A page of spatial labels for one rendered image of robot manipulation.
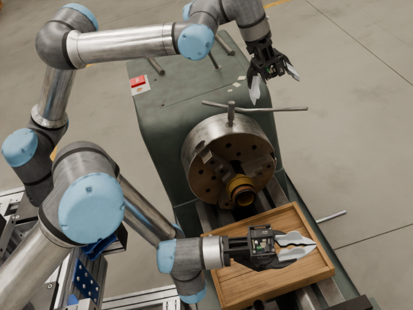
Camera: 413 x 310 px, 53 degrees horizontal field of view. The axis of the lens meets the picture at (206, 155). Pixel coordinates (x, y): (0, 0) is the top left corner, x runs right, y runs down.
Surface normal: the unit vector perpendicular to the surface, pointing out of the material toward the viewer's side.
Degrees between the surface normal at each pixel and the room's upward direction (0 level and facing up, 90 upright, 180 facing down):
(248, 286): 0
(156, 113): 0
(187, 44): 90
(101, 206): 86
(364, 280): 0
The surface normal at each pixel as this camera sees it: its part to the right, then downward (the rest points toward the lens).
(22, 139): -0.26, -0.65
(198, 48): -0.17, 0.67
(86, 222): 0.47, 0.42
